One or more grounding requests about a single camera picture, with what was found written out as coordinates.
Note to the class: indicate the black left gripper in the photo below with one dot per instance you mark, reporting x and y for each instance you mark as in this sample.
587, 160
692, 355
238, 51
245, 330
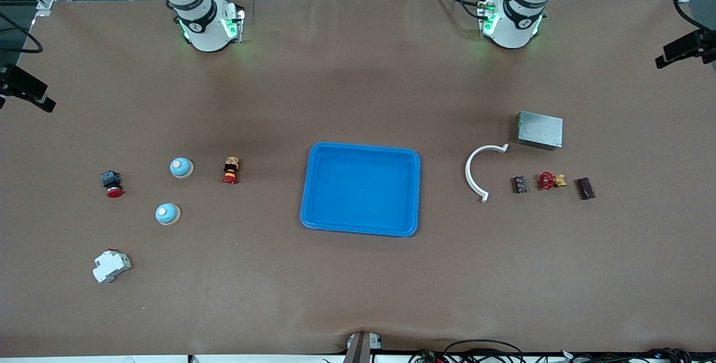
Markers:
708, 57

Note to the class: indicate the brown table cover sheet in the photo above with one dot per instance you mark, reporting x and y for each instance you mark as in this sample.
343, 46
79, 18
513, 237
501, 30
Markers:
358, 296

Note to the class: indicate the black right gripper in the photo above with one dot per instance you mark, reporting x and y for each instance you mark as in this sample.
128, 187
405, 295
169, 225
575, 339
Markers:
24, 82

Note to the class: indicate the grey metal box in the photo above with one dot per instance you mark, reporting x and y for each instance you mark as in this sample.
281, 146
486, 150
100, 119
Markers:
540, 130

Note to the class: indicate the black cylindrical capacitor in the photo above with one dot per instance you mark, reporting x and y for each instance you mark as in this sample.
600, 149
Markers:
521, 184

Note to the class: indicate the white curved plastic clamp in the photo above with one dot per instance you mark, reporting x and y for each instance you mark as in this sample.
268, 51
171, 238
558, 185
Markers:
467, 173

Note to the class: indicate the blue dome desk bell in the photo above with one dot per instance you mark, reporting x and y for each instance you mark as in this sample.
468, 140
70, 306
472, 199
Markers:
166, 215
180, 168

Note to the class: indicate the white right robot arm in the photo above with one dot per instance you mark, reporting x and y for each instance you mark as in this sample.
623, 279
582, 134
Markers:
204, 38

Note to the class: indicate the orange red button switch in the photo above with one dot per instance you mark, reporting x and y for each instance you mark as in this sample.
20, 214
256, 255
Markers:
230, 170

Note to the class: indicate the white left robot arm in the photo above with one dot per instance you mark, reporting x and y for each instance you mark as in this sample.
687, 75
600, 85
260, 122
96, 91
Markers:
512, 33

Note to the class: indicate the red handwheel brass valve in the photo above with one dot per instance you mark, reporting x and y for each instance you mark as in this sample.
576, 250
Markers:
546, 180

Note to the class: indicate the brown cylindrical capacitor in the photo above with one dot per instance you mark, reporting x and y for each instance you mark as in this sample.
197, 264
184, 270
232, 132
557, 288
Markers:
586, 188

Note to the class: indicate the white circuit breaker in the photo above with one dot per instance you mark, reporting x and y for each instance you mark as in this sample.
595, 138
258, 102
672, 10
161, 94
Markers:
111, 267

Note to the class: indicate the red mushroom push button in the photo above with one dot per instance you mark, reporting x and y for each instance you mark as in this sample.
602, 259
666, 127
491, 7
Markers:
113, 191

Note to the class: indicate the blue plastic tray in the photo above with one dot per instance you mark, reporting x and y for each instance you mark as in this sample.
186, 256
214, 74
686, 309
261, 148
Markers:
363, 189

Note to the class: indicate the grey metal edge bracket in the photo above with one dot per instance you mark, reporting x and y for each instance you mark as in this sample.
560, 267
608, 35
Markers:
361, 349

